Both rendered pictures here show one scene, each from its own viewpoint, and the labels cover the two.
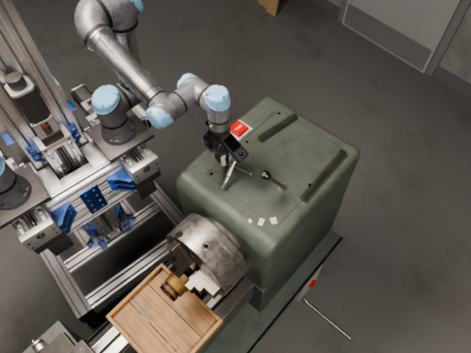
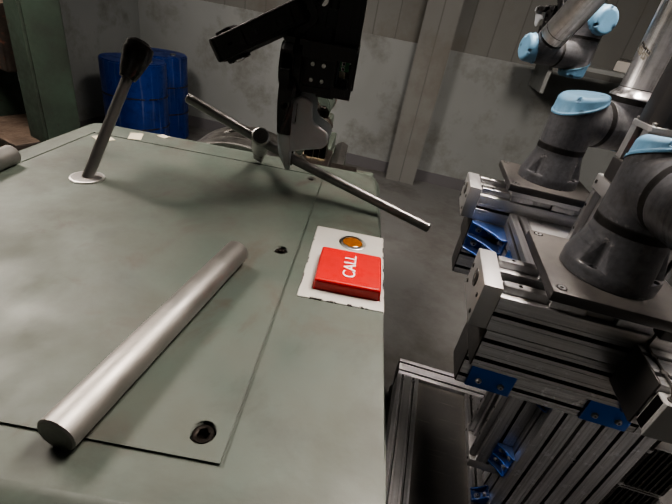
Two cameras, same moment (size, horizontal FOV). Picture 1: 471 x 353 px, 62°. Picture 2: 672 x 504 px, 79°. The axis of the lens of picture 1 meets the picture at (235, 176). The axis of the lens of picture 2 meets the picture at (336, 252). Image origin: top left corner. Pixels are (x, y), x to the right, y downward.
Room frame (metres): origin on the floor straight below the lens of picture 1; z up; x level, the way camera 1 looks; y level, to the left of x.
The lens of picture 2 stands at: (1.28, -0.25, 1.47)
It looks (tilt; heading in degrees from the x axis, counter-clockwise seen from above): 31 degrees down; 136
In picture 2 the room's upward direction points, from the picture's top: 11 degrees clockwise
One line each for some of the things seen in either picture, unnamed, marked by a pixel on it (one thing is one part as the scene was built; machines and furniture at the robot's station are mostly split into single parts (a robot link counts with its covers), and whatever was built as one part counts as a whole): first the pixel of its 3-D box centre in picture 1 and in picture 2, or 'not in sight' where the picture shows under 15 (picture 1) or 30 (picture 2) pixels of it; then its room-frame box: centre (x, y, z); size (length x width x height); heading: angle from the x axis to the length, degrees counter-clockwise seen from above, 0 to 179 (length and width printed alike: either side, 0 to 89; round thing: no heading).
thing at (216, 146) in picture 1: (219, 136); (321, 38); (0.87, 0.05, 1.44); 0.09 x 0.08 x 0.12; 46
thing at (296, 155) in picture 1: (266, 189); (168, 349); (0.88, -0.13, 1.06); 0.59 x 0.48 x 0.39; 136
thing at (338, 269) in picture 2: (238, 129); (348, 275); (1.06, -0.02, 1.26); 0.06 x 0.06 x 0.02; 46
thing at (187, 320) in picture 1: (164, 319); not in sight; (0.40, 0.30, 0.88); 0.36 x 0.30 x 0.04; 46
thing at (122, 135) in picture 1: (116, 125); (621, 247); (1.14, 0.51, 1.21); 0.15 x 0.15 x 0.10
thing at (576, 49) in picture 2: not in sight; (572, 56); (0.67, 1.13, 1.46); 0.11 x 0.08 x 0.11; 59
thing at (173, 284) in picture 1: (176, 285); not in sight; (0.47, 0.23, 1.08); 0.09 x 0.09 x 0.09; 46
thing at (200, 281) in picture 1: (207, 286); not in sight; (0.46, 0.12, 1.09); 0.12 x 0.11 x 0.05; 46
